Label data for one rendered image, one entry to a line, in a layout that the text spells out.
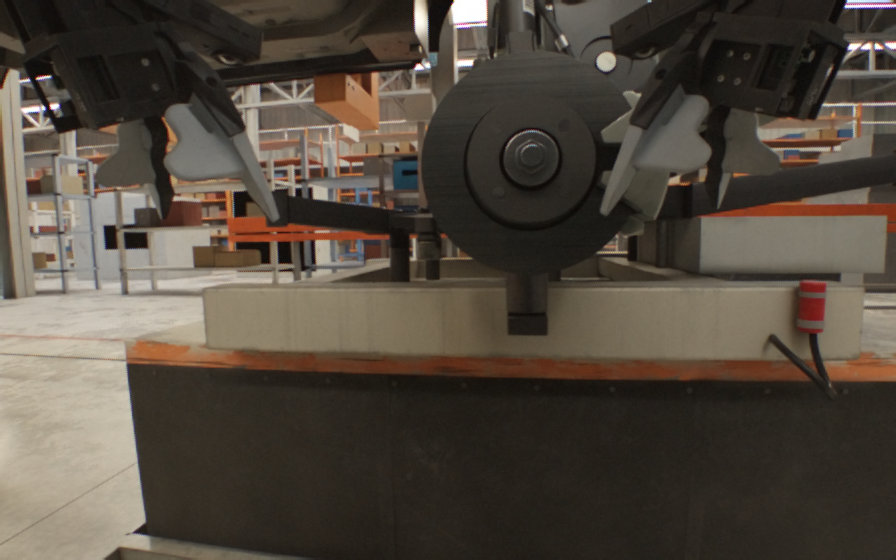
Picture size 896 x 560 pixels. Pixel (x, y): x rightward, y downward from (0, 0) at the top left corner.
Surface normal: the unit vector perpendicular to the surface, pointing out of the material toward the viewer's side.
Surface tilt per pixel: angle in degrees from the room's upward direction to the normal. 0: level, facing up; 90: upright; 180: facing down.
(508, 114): 90
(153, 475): 90
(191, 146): 63
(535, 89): 90
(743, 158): 124
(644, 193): 90
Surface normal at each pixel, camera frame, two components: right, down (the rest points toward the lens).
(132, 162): 0.79, 0.58
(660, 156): -0.62, -0.37
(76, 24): 0.86, 0.09
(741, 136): -0.76, 0.61
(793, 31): -0.85, 0.12
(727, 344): -0.15, 0.10
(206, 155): 0.62, -0.39
